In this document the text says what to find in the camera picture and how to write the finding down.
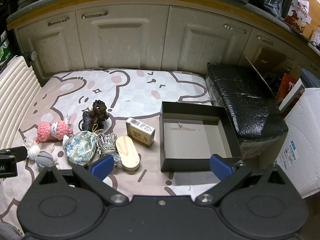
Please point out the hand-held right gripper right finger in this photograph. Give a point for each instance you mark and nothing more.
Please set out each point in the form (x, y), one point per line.
(220, 168)

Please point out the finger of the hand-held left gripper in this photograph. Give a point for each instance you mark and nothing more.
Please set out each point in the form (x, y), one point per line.
(20, 153)

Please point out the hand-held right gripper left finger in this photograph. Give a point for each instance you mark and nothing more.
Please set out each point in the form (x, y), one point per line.
(101, 167)

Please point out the grey crochet doll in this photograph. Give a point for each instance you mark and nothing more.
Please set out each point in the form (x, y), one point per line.
(43, 160)

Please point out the floral fabric pouch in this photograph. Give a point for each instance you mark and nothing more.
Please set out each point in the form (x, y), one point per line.
(80, 147)

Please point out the black cardboard box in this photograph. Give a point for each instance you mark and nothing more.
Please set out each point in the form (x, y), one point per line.
(190, 142)

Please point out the pink crochet doll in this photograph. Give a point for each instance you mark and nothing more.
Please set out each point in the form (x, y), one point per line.
(53, 130)

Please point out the dark brown crochet doll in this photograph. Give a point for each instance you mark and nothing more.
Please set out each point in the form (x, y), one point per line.
(96, 115)

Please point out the cream small carton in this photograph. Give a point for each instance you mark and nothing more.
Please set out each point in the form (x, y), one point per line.
(141, 131)

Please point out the oval wooden box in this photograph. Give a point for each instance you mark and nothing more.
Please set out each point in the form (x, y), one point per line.
(126, 152)

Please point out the white ribbed radiator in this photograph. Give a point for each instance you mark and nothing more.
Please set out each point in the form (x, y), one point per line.
(15, 92)

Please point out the black bubble-wrapped package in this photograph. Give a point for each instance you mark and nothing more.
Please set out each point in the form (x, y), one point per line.
(245, 100)

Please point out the cartoon bear printed blanket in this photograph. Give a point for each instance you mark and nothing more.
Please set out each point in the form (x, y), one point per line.
(140, 90)

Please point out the white bubble mailer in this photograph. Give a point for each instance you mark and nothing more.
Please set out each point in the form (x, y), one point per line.
(305, 130)

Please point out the black radiator knob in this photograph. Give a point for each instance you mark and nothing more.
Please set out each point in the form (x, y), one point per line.
(33, 55)

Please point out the white book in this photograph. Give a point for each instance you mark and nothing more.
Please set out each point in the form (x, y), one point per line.
(292, 97)

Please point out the red book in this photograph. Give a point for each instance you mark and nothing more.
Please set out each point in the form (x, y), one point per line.
(286, 87)

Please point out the green package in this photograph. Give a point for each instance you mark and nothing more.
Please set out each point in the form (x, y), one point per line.
(5, 47)

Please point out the cream cabinet door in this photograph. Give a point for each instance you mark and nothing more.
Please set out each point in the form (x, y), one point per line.
(255, 52)
(205, 45)
(50, 50)
(120, 40)

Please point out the brown cardboard box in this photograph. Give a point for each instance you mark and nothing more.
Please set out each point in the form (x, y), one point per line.
(272, 60)

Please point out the dark blue cloth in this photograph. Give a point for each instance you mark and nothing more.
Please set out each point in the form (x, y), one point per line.
(311, 78)

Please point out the red and white paper bag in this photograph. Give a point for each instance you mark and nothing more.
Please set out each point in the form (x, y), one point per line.
(297, 17)

